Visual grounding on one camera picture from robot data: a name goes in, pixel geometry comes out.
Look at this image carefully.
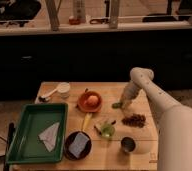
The bunch of dark grapes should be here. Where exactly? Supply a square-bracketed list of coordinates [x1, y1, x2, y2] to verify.
[122, 114, 146, 128]

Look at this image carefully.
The white folded cloth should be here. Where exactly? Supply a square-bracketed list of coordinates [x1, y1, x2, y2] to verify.
[38, 122, 60, 152]

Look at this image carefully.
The blue grey sponge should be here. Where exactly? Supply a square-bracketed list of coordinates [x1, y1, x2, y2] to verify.
[68, 132, 89, 158]

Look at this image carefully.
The green pepper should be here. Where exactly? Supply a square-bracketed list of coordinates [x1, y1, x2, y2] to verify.
[112, 102, 122, 109]

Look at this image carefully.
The green plastic tray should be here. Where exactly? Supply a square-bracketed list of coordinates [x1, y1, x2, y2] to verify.
[6, 103, 68, 164]

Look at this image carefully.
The red object on ledge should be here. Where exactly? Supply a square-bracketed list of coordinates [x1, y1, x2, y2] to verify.
[68, 16, 81, 25]

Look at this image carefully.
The black office chair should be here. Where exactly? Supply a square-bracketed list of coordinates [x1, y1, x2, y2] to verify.
[0, 0, 41, 27]

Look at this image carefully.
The orange fruit in pan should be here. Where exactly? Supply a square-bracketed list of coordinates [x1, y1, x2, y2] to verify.
[86, 95, 99, 106]

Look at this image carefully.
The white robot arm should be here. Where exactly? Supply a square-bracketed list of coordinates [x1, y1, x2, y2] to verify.
[120, 67, 192, 171]

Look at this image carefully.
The orange pan with yellow handle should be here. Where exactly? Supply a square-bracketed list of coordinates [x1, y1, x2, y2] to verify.
[77, 91, 102, 131]

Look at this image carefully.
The black pole beside table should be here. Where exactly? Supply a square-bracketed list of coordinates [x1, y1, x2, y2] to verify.
[3, 123, 15, 171]

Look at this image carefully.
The dark round bowl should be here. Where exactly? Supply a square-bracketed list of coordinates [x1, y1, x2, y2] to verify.
[64, 131, 92, 160]

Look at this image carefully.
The white cup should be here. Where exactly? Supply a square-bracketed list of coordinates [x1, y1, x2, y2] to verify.
[57, 82, 70, 98]

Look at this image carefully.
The small metal cup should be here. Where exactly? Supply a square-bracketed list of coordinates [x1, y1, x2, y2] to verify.
[121, 137, 136, 153]

